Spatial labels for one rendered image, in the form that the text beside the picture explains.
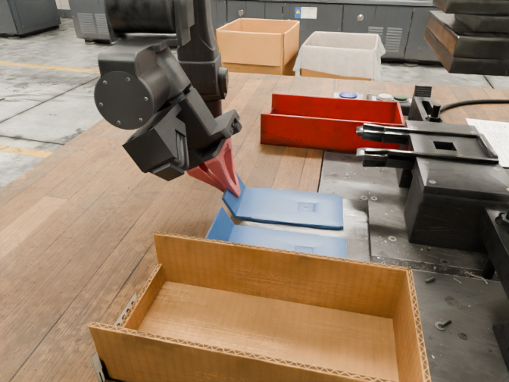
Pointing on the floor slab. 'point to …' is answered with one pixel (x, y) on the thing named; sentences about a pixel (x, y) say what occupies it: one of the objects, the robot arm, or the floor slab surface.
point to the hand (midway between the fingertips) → (234, 190)
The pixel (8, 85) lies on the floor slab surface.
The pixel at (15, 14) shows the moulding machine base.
